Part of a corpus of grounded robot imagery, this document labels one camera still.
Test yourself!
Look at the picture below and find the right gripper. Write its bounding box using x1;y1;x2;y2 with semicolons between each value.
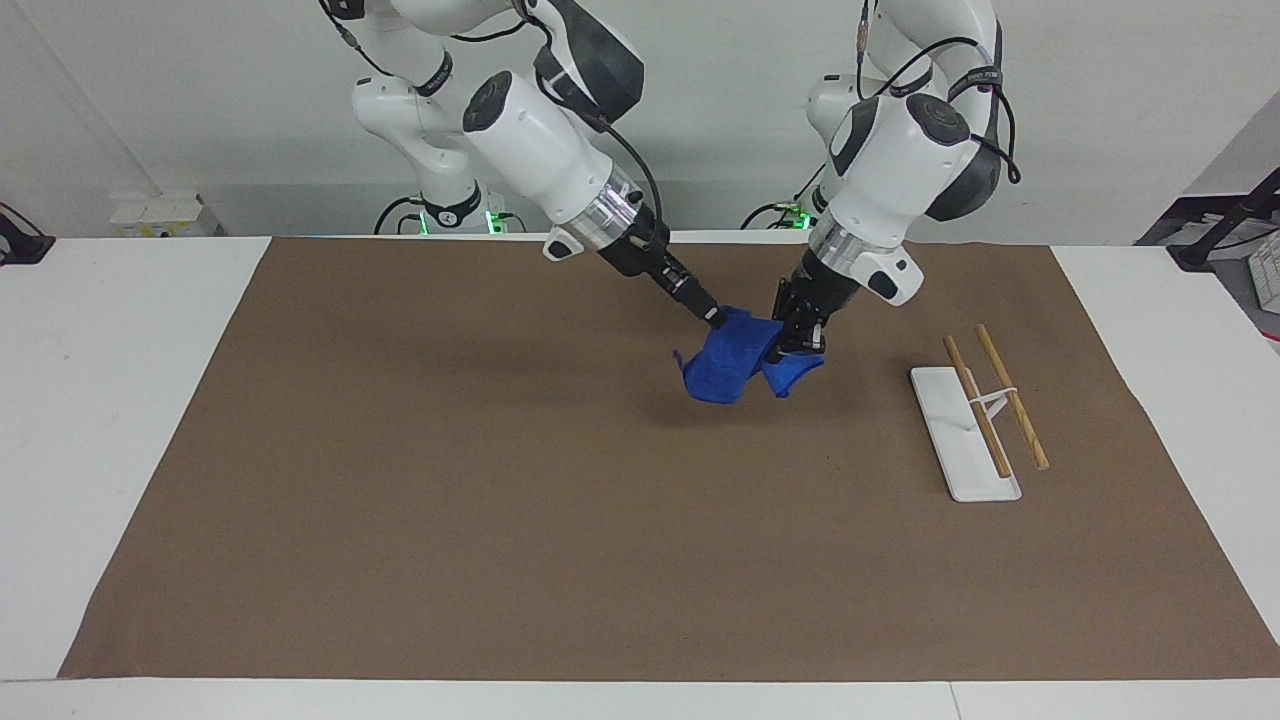
597;207;699;301

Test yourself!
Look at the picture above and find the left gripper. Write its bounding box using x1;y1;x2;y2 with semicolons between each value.
772;254;862;357

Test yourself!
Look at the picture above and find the blue towel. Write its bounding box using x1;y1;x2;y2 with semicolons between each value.
672;305;827;406

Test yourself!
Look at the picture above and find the white rack with wooden bars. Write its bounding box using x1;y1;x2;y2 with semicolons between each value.
909;322;1052;504

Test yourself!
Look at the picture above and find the black stand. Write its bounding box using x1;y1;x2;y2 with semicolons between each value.
1134;165;1280;273
0;200;57;267

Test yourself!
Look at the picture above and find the white power strip box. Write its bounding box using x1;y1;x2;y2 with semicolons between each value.
109;191;223;239

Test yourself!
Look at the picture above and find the black cable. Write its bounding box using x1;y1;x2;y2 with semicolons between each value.
536;65;665;226
856;0;1022;187
739;165;827;232
374;195;429;237

